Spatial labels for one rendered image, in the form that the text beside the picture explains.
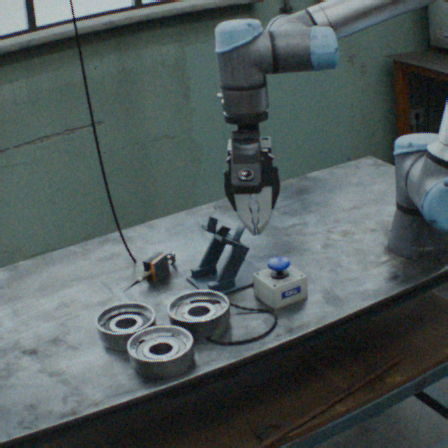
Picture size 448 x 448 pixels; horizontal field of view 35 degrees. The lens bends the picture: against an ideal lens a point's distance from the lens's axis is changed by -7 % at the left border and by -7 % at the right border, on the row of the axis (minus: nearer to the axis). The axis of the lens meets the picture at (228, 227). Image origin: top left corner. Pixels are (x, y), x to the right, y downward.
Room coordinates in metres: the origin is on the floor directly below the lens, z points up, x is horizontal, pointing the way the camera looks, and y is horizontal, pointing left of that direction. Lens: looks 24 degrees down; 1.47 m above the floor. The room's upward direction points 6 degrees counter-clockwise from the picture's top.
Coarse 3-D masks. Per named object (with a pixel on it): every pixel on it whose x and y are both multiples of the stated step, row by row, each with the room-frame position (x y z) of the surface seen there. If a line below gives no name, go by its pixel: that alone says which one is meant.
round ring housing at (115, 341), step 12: (108, 312) 1.12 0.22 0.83; (144, 312) 1.11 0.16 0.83; (96, 324) 1.07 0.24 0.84; (120, 324) 1.10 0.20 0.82; (132, 324) 1.10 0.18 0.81; (156, 324) 1.08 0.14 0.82; (108, 336) 1.04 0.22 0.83; (120, 336) 1.03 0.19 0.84; (132, 336) 1.03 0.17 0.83; (120, 348) 1.04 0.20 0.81
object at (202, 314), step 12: (180, 300) 1.14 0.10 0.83; (228, 300) 1.11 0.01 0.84; (168, 312) 1.09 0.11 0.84; (192, 312) 1.12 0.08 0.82; (204, 312) 1.12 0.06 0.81; (228, 312) 1.09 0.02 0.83; (180, 324) 1.06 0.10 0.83; (192, 324) 1.05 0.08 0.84; (204, 324) 1.05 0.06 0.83; (216, 324) 1.06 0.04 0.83; (192, 336) 1.06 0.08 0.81; (204, 336) 1.06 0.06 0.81
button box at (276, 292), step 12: (264, 276) 1.17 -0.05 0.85; (276, 276) 1.16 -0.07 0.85; (288, 276) 1.16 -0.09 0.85; (300, 276) 1.16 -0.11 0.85; (264, 288) 1.15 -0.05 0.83; (276, 288) 1.13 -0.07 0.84; (288, 288) 1.14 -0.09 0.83; (300, 288) 1.15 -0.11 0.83; (264, 300) 1.15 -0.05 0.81; (276, 300) 1.13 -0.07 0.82; (288, 300) 1.14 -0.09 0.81; (300, 300) 1.15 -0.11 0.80
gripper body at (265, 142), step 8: (224, 112) 1.17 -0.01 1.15; (264, 112) 1.15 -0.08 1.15; (232, 120) 1.14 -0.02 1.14; (240, 120) 1.14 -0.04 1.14; (248, 120) 1.13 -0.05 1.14; (256, 120) 1.14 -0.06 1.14; (264, 120) 1.15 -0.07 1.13; (240, 128) 1.16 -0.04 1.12; (248, 128) 1.16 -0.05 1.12; (256, 128) 1.16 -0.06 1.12; (264, 144) 1.18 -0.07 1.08; (264, 152) 1.14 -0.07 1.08; (264, 160) 1.14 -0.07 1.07; (264, 168) 1.14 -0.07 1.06; (272, 168) 1.14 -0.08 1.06; (264, 176) 1.14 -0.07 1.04
